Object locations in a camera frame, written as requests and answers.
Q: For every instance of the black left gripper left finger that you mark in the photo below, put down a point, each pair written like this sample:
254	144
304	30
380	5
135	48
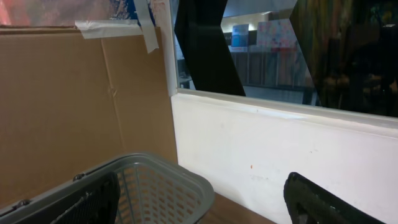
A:
88	200

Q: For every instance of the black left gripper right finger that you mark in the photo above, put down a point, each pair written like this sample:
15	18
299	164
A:
308	203

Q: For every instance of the grey plastic mesh basket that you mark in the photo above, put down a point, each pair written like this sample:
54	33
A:
152	189

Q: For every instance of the brown cardboard panel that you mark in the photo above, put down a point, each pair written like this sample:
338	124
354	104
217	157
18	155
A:
69	103

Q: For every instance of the white masking tape strips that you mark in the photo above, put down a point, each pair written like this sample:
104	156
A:
143	25

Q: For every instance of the white window frame ledge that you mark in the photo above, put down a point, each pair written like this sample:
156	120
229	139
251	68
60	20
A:
291	103

